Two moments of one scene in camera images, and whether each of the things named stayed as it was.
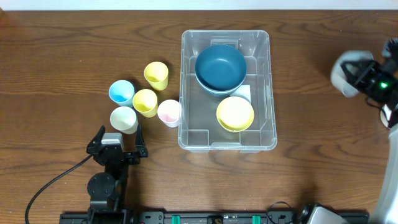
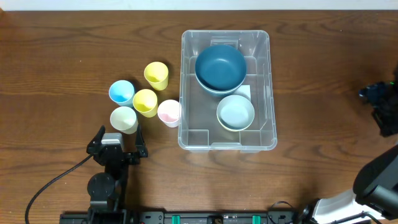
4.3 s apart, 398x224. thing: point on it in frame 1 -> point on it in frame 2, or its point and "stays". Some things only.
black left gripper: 123,156 stays
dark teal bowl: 220,70 stays
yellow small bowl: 235,114 stays
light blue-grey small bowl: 337,74 -> 235,113
